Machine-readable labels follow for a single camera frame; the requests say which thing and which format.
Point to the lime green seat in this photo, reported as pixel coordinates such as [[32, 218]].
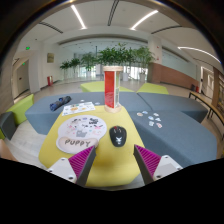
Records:
[[152, 88], [96, 86]]

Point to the red white cylinder stand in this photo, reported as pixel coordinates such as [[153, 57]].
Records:
[[112, 78]]

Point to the grey sofa right section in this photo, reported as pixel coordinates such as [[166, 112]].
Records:
[[182, 136]]

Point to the lime green bench left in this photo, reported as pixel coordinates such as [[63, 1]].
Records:
[[14, 116]]

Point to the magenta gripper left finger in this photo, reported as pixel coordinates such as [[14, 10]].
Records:
[[75, 169]]

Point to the red fire extinguisher box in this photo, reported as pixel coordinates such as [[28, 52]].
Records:
[[50, 80]]

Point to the lime green far seat right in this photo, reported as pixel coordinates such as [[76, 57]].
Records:
[[152, 88]]

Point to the folded dark blue umbrella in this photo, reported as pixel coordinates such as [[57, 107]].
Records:
[[63, 100]]

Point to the white puppy mouse pad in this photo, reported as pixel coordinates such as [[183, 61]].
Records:
[[80, 132]]

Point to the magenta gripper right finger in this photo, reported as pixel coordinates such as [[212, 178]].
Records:
[[152, 166]]

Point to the wooden bench right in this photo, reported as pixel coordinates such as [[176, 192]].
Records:
[[212, 110]]

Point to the black computer mouse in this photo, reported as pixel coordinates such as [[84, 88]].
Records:
[[118, 136]]

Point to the potted green plants row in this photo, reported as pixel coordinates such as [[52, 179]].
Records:
[[118, 55]]

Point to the printed sticker sheet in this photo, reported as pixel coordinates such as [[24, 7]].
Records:
[[78, 108]]

